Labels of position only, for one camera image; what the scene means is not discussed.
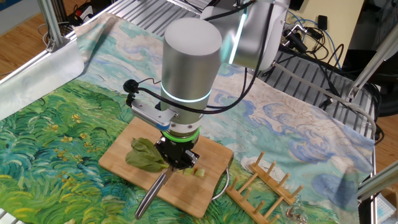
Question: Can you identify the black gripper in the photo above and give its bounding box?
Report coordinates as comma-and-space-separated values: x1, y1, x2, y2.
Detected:
154, 139, 200, 170

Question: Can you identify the steel cleaver knife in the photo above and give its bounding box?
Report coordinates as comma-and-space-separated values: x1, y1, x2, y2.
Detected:
134, 164, 175, 221

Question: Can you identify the wooden cutting board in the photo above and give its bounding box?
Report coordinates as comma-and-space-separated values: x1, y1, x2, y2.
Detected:
98, 116, 234, 219

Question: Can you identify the wooden peg dish rack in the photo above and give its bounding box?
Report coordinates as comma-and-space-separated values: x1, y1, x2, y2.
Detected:
226, 151, 305, 224

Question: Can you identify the painted landscape tablecloth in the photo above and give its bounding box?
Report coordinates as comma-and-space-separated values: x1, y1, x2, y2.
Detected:
0, 12, 376, 224

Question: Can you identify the clear plastic bag of screws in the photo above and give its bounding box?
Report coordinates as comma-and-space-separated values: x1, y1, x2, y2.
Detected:
285, 205, 308, 224

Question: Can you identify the black power adapter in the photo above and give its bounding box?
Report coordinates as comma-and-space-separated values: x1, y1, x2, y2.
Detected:
317, 14, 329, 31

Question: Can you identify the beige board panel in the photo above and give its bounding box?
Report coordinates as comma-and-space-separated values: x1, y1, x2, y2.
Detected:
289, 0, 365, 68

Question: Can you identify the clear plastic box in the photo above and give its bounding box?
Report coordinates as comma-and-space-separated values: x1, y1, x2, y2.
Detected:
375, 192, 397, 224

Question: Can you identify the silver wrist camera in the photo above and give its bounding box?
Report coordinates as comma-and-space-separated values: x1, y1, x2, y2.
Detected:
129, 98, 178, 131

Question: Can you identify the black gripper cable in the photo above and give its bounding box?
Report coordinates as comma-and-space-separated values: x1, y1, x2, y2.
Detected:
123, 0, 276, 115

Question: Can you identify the white hose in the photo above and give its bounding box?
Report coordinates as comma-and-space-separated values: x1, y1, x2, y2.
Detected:
273, 62, 377, 138

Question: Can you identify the black camera on mount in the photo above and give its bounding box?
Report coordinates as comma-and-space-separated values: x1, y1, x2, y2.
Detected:
281, 26, 309, 54

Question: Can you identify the slanted aluminium frame beam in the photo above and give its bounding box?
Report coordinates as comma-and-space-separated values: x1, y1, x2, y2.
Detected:
37, 0, 71, 53

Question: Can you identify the aluminium frame post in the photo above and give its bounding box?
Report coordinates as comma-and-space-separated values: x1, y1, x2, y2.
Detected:
357, 161, 398, 202
346, 24, 398, 101

